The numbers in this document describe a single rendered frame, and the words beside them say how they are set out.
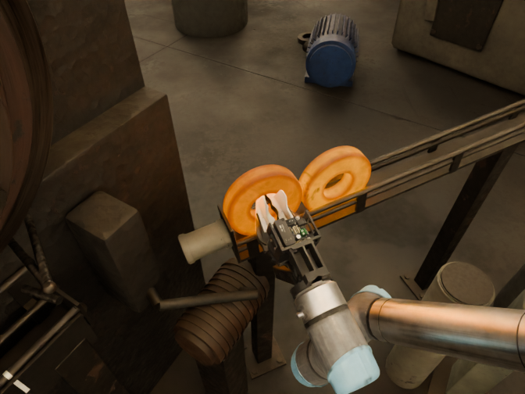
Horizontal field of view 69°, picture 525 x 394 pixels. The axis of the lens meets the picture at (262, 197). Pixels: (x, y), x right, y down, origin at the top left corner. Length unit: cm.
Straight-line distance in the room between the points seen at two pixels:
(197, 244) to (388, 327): 36
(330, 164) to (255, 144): 133
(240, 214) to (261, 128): 146
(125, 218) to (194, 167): 129
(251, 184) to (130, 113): 25
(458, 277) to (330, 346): 46
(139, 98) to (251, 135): 137
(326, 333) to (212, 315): 30
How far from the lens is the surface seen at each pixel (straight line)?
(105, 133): 70
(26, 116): 46
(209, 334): 81
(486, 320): 60
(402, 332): 67
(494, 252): 181
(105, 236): 63
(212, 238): 72
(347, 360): 60
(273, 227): 63
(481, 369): 123
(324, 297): 60
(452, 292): 95
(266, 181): 68
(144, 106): 75
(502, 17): 274
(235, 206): 69
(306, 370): 69
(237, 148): 201
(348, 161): 75
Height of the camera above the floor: 126
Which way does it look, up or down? 46 degrees down
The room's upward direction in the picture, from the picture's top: straight up
